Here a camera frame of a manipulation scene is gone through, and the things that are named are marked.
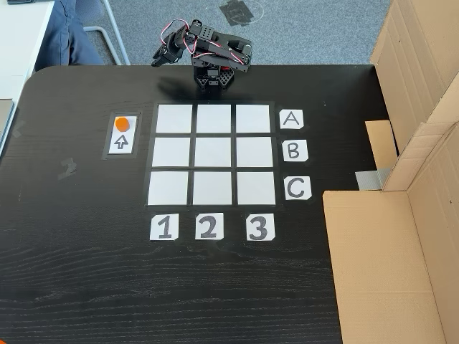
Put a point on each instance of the round orange token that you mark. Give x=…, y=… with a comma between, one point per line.
x=122, y=124

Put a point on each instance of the white nine-square grid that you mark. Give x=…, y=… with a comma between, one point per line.
x=211, y=154

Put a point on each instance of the black floor tape patch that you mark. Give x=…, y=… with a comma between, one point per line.
x=236, y=12

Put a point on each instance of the white arrow paper sheet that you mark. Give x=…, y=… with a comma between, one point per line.
x=122, y=143

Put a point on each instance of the person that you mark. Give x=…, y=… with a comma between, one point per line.
x=68, y=39

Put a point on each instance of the paper sheet letter A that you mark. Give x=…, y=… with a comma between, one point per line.
x=291, y=120

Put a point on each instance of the clear tape scraps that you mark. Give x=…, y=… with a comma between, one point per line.
x=68, y=168

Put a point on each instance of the white side table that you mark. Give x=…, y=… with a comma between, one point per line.
x=18, y=43

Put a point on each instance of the clear tape scrap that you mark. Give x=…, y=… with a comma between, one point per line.
x=18, y=129

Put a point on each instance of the paper sheet letter B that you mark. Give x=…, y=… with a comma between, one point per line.
x=294, y=150

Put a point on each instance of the paper sheet number 1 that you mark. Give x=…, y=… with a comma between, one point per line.
x=164, y=227

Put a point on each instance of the paper sheet number 2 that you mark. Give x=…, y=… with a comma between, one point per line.
x=209, y=225

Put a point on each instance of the paper sheet letter C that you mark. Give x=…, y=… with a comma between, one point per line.
x=297, y=188

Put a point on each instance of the paper sheet number 3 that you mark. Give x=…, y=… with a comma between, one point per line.
x=260, y=227

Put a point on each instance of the grey tape strip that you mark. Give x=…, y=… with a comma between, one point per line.
x=371, y=179

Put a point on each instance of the brown cardboard box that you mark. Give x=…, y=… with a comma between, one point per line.
x=412, y=53
x=376, y=268

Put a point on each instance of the white metal frame leg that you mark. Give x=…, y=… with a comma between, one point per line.
x=116, y=46

